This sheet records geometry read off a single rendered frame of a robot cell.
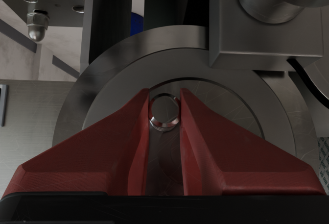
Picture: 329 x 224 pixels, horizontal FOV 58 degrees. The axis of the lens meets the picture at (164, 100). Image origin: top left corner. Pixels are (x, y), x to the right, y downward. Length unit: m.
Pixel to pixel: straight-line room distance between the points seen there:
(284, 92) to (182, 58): 0.06
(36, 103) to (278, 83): 0.42
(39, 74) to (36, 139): 3.43
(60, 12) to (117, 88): 0.39
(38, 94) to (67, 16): 0.14
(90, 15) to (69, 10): 0.34
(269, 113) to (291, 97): 0.02
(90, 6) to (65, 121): 0.07
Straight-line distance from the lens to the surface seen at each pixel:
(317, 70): 0.19
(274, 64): 0.16
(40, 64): 3.97
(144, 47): 0.17
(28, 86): 0.54
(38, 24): 0.55
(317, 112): 0.21
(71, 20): 0.56
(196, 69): 0.16
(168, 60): 0.16
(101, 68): 0.17
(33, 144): 0.53
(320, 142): 0.40
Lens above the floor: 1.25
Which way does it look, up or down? 9 degrees down
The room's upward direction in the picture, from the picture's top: 178 degrees counter-clockwise
